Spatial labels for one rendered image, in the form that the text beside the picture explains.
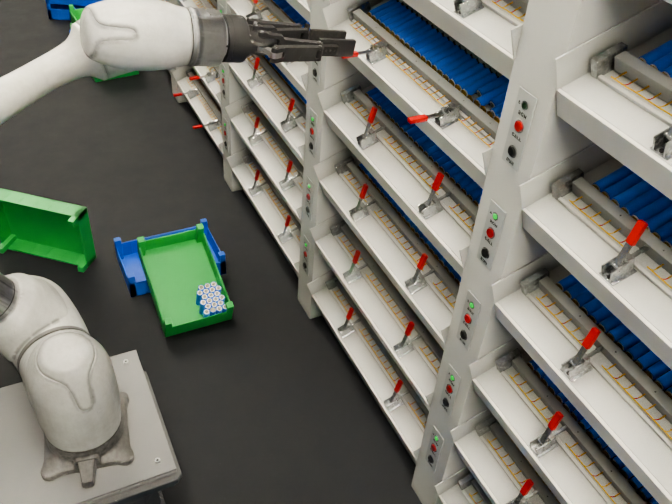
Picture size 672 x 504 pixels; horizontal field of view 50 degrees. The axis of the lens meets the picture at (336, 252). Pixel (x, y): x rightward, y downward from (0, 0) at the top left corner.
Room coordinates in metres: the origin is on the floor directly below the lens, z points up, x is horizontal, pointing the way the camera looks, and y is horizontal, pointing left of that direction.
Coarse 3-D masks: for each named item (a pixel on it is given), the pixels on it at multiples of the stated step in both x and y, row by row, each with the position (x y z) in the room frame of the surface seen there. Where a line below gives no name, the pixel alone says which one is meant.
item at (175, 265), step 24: (144, 240) 1.61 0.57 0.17; (168, 240) 1.67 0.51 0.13; (192, 240) 1.71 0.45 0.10; (144, 264) 1.55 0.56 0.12; (168, 264) 1.61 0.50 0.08; (192, 264) 1.63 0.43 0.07; (168, 288) 1.54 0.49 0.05; (192, 288) 1.55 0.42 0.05; (168, 312) 1.46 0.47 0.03; (192, 312) 1.48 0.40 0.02; (168, 336) 1.39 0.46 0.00
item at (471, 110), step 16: (368, 16) 1.48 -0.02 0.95; (384, 32) 1.41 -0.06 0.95; (400, 48) 1.34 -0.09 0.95; (400, 64) 1.31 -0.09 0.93; (416, 64) 1.28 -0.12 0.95; (432, 80) 1.22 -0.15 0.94; (432, 96) 1.20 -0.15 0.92; (448, 96) 1.18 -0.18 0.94; (464, 96) 1.16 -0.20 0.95; (464, 112) 1.13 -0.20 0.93; (480, 112) 1.11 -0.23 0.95; (496, 128) 1.06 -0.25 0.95
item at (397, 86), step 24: (360, 0) 1.55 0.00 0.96; (384, 0) 1.57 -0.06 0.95; (336, 24) 1.52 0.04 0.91; (360, 48) 1.41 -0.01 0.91; (384, 72) 1.31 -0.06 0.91; (408, 72) 1.30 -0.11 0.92; (408, 96) 1.22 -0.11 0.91; (432, 120) 1.14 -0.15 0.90; (456, 144) 1.07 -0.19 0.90; (480, 144) 1.06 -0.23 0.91; (480, 168) 1.00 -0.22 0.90
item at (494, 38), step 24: (408, 0) 1.27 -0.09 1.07; (432, 0) 1.19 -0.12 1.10; (456, 0) 1.13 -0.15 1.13; (480, 0) 1.13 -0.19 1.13; (504, 0) 1.13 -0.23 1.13; (528, 0) 1.08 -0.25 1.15; (456, 24) 1.12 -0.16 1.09; (480, 24) 1.09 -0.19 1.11; (504, 24) 1.07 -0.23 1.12; (480, 48) 1.06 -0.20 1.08; (504, 48) 1.01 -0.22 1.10; (504, 72) 1.01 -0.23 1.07
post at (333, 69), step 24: (312, 0) 1.59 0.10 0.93; (336, 0) 1.52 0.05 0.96; (312, 24) 1.58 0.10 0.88; (336, 72) 1.53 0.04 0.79; (312, 96) 1.57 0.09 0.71; (336, 144) 1.53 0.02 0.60; (312, 168) 1.55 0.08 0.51; (312, 216) 1.53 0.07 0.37; (312, 240) 1.52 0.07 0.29; (312, 264) 1.52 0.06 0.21; (312, 312) 1.52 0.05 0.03
